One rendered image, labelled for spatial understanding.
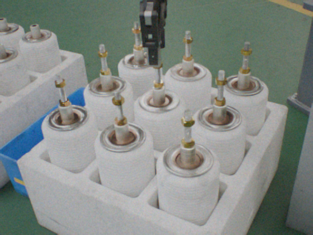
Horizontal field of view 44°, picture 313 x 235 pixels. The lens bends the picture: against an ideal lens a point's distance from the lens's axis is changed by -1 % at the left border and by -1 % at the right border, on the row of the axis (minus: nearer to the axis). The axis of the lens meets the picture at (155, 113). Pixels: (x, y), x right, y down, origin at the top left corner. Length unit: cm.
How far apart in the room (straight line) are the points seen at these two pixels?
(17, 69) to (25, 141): 17
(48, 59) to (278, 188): 64
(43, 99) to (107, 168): 41
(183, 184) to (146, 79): 33
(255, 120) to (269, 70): 60
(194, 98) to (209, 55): 66
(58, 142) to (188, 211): 25
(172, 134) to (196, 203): 17
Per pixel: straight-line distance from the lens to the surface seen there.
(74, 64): 105
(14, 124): 95
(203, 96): 79
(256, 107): 74
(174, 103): 70
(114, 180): 64
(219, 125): 65
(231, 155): 67
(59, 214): 78
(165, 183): 57
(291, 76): 132
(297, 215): 81
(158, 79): 68
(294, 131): 108
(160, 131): 69
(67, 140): 67
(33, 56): 102
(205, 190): 57
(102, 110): 75
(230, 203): 62
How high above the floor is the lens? 65
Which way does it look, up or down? 35 degrees down
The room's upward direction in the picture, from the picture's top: 4 degrees counter-clockwise
